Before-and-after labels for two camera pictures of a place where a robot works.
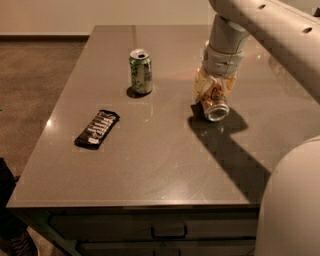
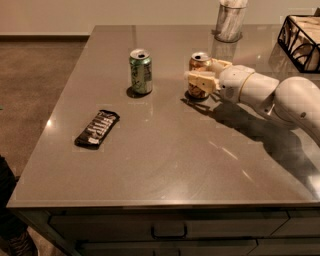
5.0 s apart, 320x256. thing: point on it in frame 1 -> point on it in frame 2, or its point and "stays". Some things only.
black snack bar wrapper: x=97 y=130 stays
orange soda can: x=216 y=107 -> x=199 y=63
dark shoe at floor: x=15 y=239 stays
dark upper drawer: x=117 y=227 stays
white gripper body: x=222 y=64 -> x=232 y=82
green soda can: x=141 y=70 stays
